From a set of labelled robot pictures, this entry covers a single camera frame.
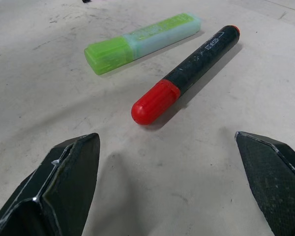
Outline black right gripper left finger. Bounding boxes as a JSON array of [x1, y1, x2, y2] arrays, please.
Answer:
[[0, 133, 100, 236]]

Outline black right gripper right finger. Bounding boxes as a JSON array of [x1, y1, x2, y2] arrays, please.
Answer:
[[235, 131, 295, 236]]

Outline black marker with red cap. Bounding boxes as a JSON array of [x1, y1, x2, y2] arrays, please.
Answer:
[[131, 25, 241, 126]]

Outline green highlighter pen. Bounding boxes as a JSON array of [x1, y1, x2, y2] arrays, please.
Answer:
[[84, 12, 203, 76]]

